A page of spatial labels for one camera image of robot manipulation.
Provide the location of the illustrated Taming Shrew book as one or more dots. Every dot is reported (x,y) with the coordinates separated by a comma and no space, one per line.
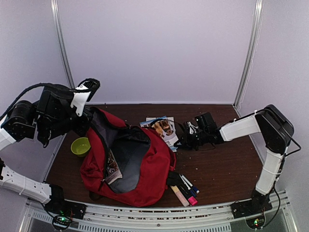
(113,172)

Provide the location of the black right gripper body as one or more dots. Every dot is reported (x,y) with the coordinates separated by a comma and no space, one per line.
(195,141)

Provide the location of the blue spiral notebook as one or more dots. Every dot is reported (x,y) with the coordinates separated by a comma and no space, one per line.
(157,119)

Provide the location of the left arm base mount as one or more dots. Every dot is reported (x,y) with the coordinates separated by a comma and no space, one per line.
(66,208)

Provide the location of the front aluminium rail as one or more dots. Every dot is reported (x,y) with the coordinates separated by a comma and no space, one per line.
(205,218)

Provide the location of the grey zip pencil case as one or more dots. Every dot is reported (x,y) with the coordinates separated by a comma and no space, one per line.
(173,179)

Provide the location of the beige highlighter marker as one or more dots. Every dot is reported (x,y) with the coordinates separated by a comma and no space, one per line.
(180,196)

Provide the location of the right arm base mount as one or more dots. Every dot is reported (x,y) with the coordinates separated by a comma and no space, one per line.
(246,208)

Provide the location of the aluminium frame post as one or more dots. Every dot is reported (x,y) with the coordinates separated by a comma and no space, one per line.
(253,41)
(61,41)

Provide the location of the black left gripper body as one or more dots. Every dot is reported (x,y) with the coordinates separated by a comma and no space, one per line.
(80,129)

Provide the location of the right aluminium frame post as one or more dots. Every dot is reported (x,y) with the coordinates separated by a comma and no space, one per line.
(253,41)

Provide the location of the lime green bowl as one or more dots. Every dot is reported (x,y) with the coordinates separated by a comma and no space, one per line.
(80,147)

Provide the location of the pink black highlighter marker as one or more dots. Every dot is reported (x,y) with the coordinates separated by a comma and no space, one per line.
(190,198)

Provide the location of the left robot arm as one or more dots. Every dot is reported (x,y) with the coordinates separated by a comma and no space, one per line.
(44,120)

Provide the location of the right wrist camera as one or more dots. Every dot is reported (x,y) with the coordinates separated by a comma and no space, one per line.
(190,127)

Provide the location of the red student backpack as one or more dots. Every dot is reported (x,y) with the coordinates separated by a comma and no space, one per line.
(143,157)

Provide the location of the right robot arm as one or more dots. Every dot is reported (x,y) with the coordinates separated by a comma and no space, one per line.
(276,130)

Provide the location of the blue capped marker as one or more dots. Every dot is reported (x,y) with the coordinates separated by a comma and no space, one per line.
(194,191)

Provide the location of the left aluminium frame post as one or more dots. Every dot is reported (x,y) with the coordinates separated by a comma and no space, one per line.
(61,41)

